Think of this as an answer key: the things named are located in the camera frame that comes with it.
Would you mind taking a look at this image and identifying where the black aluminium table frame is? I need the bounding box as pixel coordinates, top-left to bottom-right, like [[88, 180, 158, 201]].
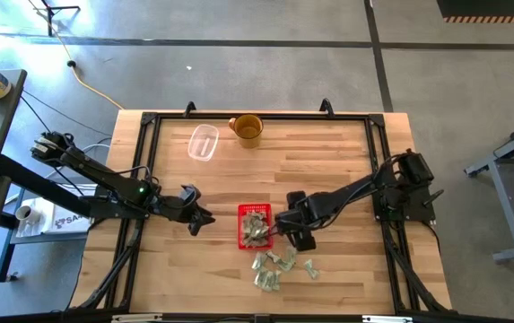
[[76, 110, 453, 315]]

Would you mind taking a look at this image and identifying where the white mug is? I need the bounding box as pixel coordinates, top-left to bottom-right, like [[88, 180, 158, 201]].
[[14, 205, 42, 225]]

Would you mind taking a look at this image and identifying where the yellow floor cable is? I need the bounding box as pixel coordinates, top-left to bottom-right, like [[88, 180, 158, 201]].
[[27, 0, 126, 111]]

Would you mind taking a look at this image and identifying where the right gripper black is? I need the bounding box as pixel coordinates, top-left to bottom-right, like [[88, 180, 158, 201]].
[[269, 189, 320, 253]]

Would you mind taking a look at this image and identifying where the amber plastic cup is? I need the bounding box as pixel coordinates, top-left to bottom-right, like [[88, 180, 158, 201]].
[[228, 113, 265, 150]]

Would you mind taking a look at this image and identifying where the grey metal table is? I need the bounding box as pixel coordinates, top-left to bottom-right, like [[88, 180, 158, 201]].
[[464, 114, 514, 264]]

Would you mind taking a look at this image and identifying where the black floor cable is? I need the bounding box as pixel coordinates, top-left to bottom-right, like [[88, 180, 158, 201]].
[[20, 89, 114, 138]]

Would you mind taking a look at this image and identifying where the red slotted plastic basket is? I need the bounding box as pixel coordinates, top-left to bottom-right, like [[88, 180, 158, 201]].
[[237, 202, 274, 251]]

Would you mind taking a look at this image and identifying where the white cable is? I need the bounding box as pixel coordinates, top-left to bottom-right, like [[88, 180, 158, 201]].
[[43, 142, 113, 180]]

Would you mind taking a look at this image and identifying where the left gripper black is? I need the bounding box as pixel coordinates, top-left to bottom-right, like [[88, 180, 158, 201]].
[[156, 182, 217, 238]]

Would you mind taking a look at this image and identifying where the black mat with hazard stripe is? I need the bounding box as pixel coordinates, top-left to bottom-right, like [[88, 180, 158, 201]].
[[435, 0, 514, 24]]

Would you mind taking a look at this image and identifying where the black slanted desk bar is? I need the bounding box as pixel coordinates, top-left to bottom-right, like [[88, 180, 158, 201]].
[[0, 154, 96, 219]]

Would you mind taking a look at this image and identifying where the silver edge bracket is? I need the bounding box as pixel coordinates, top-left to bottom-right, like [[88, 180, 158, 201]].
[[110, 312, 163, 323], [362, 315, 414, 323]]

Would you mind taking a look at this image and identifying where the clear plastic container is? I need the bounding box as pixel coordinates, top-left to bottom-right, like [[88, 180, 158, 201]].
[[187, 123, 220, 162]]

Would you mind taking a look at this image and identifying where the blue metal cart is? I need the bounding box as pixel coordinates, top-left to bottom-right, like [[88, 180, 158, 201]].
[[0, 188, 88, 284]]

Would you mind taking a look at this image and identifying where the black tripod stand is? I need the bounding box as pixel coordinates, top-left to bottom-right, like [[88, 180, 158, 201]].
[[27, 0, 82, 38]]

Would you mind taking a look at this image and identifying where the white printed bag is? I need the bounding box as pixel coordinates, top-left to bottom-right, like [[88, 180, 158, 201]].
[[43, 208, 94, 235]]

